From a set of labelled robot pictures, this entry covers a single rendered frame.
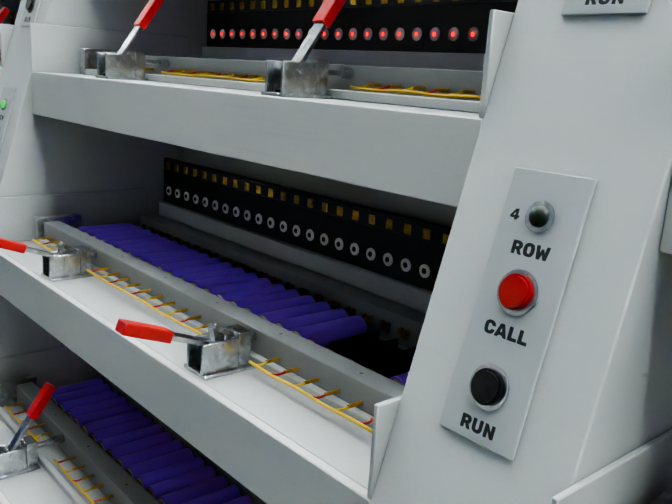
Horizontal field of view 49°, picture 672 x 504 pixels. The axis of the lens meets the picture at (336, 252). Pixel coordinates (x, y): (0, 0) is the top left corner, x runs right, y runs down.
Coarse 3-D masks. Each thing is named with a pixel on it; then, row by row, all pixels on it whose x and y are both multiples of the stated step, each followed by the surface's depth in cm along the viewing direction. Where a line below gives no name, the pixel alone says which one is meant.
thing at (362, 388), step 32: (64, 224) 81; (128, 256) 69; (160, 288) 62; (192, 288) 60; (224, 320) 55; (256, 320) 54; (256, 352) 52; (288, 352) 49; (320, 352) 48; (288, 384) 47; (320, 384) 47; (352, 384) 45; (384, 384) 44
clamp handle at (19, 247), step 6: (0, 240) 65; (6, 240) 65; (12, 240) 66; (0, 246) 65; (6, 246) 65; (12, 246) 66; (18, 246) 66; (24, 246) 66; (60, 246) 69; (24, 252) 66; (30, 252) 67; (36, 252) 67; (42, 252) 68; (48, 252) 68; (60, 252) 69
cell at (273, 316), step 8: (312, 304) 59; (320, 304) 60; (328, 304) 60; (272, 312) 57; (280, 312) 57; (288, 312) 57; (296, 312) 58; (304, 312) 58; (312, 312) 59; (272, 320) 56
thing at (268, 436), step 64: (128, 192) 89; (0, 256) 76; (320, 256) 67; (64, 320) 64; (128, 384) 56; (192, 384) 48; (256, 384) 48; (256, 448) 43; (320, 448) 41; (384, 448) 36
